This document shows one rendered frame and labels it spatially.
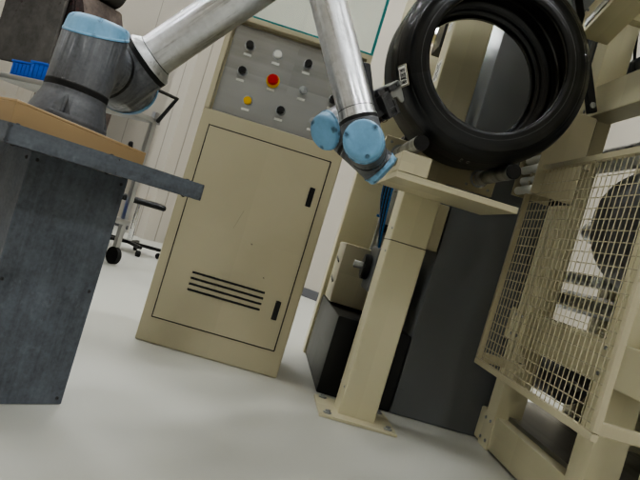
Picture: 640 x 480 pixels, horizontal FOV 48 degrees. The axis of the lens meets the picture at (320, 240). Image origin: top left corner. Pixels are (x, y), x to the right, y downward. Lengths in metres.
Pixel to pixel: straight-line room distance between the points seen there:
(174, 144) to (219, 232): 5.21
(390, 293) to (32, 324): 1.20
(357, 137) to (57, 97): 0.68
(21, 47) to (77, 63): 6.56
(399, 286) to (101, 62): 1.23
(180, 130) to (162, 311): 5.28
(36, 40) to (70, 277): 6.53
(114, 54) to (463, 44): 1.23
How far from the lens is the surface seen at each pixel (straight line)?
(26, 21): 8.40
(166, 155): 7.87
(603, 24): 2.55
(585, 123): 2.57
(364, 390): 2.48
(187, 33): 1.92
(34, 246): 1.70
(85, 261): 1.77
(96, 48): 1.78
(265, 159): 2.72
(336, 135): 1.74
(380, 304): 2.44
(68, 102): 1.75
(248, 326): 2.74
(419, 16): 2.14
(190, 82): 7.94
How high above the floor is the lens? 0.56
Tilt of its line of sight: level
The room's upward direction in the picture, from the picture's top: 17 degrees clockwise
